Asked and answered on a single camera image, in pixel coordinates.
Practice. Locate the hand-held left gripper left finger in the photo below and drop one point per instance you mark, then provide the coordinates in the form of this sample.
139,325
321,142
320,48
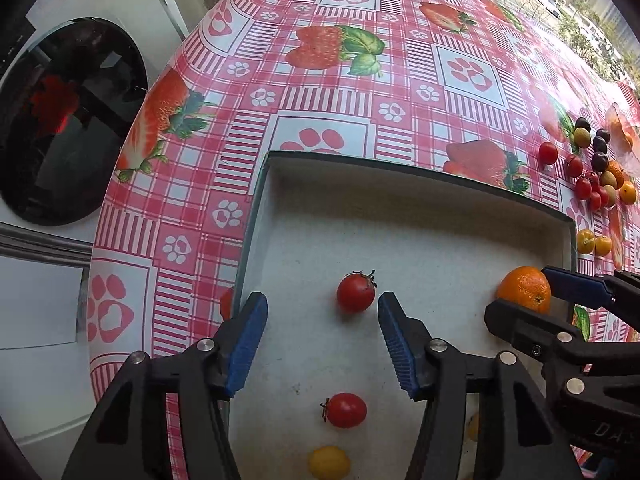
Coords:
247,345

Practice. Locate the red cherry tomato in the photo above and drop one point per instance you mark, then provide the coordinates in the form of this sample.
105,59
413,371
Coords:
583,188
573,165
593,178
603,196
345,410
595,201
548,152
355,292

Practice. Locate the white washing machine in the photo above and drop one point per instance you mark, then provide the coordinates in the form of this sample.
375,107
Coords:
75,120

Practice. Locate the small orange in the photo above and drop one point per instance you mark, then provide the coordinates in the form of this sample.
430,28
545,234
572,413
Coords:
616,172
627,192

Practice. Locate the metal rail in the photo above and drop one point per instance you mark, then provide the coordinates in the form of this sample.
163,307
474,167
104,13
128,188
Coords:
40,247

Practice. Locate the large orange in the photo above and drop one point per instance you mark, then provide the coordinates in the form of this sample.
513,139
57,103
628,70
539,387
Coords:
524,290

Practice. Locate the white square tray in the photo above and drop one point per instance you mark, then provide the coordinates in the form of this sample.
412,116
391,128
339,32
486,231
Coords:
400,240

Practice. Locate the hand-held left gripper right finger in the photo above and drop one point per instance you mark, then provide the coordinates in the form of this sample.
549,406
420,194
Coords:
400,345

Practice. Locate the clear glass bowl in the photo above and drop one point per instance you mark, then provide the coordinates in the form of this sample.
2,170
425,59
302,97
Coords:
622,129

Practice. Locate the dark purple plum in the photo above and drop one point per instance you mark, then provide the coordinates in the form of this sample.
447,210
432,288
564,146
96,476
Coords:
599,161
603,135
582,123
599,145

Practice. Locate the green-brown round fruit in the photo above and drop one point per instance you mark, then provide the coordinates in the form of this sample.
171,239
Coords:
609,193
608,178
581,136

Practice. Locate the pink strawberry print tablecloth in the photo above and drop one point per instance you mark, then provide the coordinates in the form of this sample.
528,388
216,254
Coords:
325,75

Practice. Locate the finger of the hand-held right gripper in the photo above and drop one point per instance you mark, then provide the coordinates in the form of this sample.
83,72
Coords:
525,325
575,282

